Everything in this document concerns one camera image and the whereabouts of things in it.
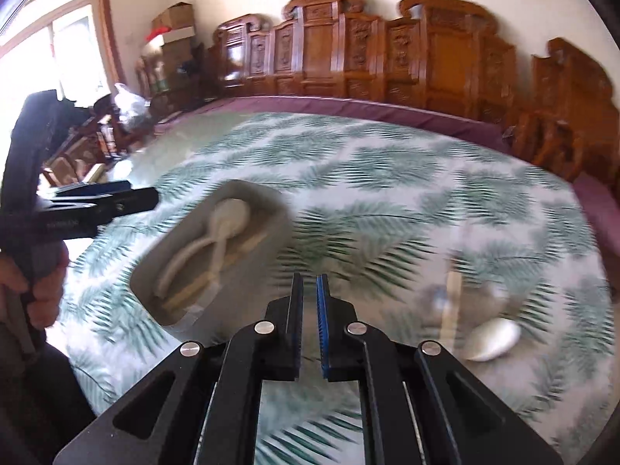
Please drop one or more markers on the grey metal tray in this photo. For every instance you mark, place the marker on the grey metal tray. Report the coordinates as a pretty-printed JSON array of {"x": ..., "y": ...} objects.
[{"x": 242, "y": 294}]

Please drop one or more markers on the light wooden chopstick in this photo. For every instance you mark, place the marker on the light wooden chopstick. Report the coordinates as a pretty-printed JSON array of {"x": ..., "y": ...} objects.
[
  {"x": 449, "y": 319},
  {"x": 199, "y": 283}
]

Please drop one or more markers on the carved wooden armchair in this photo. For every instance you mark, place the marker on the carved wooden armchair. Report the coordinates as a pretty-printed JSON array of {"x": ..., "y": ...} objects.
[{"x": 570, "y": 124}]

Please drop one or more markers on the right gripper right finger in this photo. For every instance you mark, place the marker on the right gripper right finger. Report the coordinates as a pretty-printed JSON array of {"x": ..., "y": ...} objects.
[{"x": 337, "y": 351}]

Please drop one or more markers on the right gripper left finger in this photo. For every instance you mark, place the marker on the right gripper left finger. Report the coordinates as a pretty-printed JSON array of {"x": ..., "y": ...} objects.
[{"x": 282, "y": 361}]

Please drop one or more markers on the person's left hand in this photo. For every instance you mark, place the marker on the person's left hand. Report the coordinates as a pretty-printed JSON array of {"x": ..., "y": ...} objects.
[{"x": 48, "y": 291}]

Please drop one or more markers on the palm leaf tablecloth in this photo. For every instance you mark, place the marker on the palm leaf tablecloth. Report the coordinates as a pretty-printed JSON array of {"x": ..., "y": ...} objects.
[{"x": 386, "y": 212}]

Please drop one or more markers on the carved wooden bench backrest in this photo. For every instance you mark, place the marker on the carved wooden bench backrest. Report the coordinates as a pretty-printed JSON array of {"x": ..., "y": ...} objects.
[{"x": 442, "y": 55}]

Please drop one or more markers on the small white soup spoon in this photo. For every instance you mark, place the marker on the small white soup spoon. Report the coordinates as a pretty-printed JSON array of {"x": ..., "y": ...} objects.
[{"x": 491, "y": 339}]

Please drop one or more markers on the white plastic bag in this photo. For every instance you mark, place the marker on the white plastic bag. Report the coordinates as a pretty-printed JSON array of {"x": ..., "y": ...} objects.
[{"x": 133, "y": 109}]

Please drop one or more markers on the large white plastic spoon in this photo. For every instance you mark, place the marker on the large white plastic spoon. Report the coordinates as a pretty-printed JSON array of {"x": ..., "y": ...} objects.
[{"x": 228, "y": 218}]

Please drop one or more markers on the stacked cardboard boxes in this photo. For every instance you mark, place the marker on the stacked cardboard boxes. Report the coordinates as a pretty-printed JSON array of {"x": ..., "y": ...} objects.
[{"x": 167, "y": 63}]

